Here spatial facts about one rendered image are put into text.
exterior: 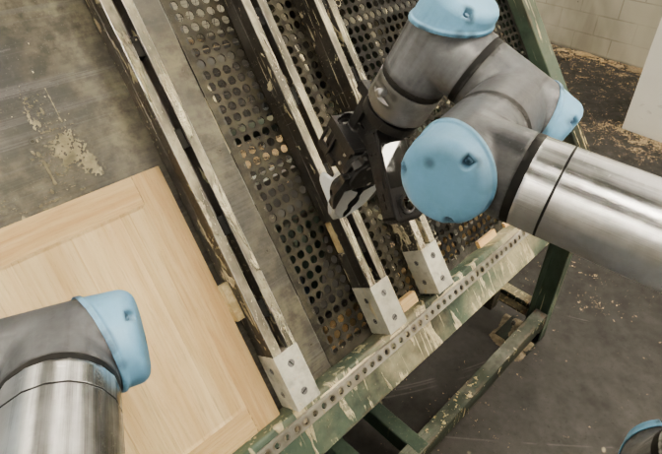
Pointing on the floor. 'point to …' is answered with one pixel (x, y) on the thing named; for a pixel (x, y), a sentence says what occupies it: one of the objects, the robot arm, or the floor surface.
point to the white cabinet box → (648, 96)
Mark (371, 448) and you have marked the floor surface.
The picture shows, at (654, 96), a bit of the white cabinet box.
